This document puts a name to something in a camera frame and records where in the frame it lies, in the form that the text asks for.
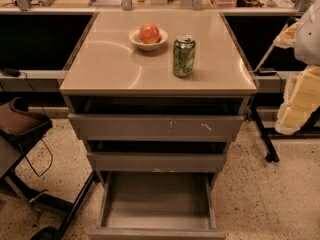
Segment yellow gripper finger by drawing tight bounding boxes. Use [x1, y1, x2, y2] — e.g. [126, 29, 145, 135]
[275, 66, 320, 135]
[273, 22, 298, 49]

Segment green soda can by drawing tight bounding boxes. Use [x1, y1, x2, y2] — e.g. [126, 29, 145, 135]
[173, 34, 196, 77]

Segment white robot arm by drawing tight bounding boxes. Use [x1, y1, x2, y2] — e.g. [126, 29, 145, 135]
[274, 0, 320, 135]

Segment grey drawer cabinet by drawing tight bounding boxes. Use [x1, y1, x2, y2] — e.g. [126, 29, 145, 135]
[59, 9, 258, 240]

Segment grey open bottom drawer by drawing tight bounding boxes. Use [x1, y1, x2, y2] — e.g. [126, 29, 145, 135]
[88, 172, 226, 240]

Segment grey middle drawer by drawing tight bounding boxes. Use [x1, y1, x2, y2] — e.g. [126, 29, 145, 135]
[87, 152, 226, 173]

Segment grey top drawer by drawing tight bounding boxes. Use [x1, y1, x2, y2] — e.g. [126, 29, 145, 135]
[69, 114, 243, 142]

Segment white rod with black tip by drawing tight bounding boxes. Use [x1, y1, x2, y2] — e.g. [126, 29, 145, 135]
[254, 17, 298, 72]

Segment black box on right ledge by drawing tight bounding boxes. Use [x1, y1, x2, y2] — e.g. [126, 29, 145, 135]
[254, 68, 276, 76]

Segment red apple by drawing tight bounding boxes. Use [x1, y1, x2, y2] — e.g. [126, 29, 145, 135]
[139, 23, 160, 44]

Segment white ceramic bowl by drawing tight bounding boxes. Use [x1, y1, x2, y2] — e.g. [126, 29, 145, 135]
[129, 25, 168, 51]

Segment dark office chair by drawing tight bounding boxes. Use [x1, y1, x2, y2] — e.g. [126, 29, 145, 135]
[0, 97, 95, 240]

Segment black power adapter left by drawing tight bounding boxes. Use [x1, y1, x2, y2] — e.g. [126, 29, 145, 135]
[1, 68, 21, 77]

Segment black table leg frame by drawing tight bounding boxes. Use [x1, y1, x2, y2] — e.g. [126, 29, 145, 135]
[251, 107, 320, 163]

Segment black cable loop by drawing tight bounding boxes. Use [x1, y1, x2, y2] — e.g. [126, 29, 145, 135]
[19, 72, 54, 178]

